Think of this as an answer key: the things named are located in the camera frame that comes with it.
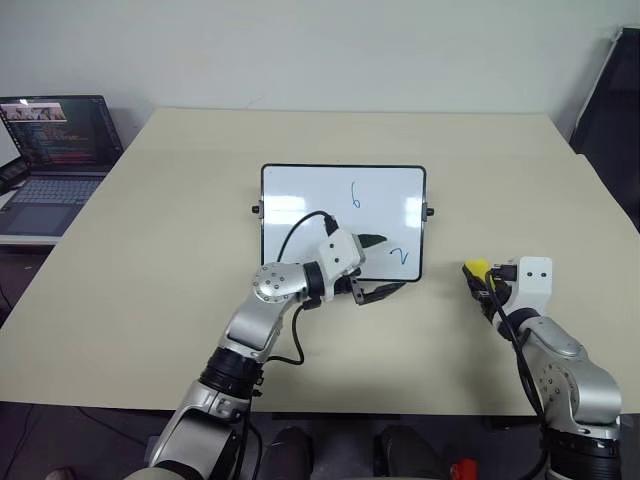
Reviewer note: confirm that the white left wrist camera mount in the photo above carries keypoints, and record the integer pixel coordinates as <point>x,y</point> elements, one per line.
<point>341,255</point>

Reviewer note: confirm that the black board with white edge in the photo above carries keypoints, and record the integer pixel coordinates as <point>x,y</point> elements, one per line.
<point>612,110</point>

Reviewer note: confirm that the small red object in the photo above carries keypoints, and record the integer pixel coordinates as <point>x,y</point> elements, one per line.
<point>465,471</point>

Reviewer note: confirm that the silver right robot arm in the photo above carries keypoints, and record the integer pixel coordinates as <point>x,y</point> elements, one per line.
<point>575,360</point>

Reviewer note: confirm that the black table frame bar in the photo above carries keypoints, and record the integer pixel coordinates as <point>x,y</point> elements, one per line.
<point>505,423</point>
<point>335,417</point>

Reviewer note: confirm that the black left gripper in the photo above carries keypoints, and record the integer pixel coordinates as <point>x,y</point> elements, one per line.
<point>356,289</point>

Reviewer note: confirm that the yellow eraser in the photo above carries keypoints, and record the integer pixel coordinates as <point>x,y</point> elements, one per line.
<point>479,265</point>

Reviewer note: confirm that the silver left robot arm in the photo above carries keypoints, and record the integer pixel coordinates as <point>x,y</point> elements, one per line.
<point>265,286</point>

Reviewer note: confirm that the open grey laptop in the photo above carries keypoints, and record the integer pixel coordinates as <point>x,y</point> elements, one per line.
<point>55,195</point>

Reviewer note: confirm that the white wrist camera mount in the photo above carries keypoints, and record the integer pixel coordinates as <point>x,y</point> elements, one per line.
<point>341,255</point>
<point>535,282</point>

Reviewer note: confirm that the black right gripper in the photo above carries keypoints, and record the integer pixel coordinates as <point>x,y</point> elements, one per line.
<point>501,286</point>

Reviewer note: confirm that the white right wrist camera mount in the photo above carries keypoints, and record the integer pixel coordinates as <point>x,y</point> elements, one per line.
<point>535,282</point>

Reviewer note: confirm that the small black device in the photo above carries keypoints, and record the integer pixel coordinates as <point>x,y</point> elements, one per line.
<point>11,172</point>

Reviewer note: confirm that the black-framed whiteboard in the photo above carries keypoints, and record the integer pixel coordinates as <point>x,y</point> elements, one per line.
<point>310,190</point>

